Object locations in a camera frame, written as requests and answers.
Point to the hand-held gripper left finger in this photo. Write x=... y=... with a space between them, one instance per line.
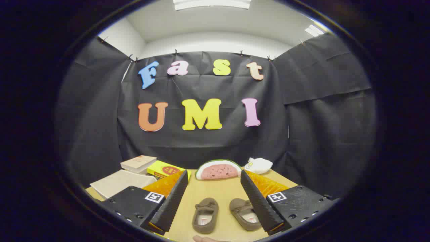
x=173 y=201

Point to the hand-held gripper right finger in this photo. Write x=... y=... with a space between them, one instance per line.
x=258 y=205

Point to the brown fuzzy shoe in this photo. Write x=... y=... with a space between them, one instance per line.
x=240 y=205
x=205 y=210

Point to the yellow book with red circle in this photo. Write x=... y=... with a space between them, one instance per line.
x=161 y=169

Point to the white plush toy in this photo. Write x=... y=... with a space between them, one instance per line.
x=260 y=165

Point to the beige book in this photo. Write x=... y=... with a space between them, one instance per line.
x=137 y=162

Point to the watermelon slice plush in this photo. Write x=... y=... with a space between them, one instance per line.
x=218 y=170

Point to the black backdrop cloth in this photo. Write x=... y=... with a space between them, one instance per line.
x=201 y=144

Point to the small ceiling light panel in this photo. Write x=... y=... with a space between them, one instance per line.
x=314 y=30

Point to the long ceiling light panel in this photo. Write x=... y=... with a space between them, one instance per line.
x=211 y=3

